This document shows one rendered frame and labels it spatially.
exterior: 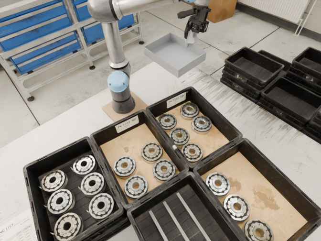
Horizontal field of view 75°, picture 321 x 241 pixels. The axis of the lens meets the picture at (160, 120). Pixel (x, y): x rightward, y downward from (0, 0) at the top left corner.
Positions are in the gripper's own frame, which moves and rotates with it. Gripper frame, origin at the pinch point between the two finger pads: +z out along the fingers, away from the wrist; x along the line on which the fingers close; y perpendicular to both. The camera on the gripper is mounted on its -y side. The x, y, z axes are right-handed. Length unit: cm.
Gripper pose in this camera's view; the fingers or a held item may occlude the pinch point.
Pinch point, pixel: (187, 44)
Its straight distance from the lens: 122.1
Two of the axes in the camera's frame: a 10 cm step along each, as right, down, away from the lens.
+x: 6.9, -3.7, 6.2
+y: 7.0, 5.5, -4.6
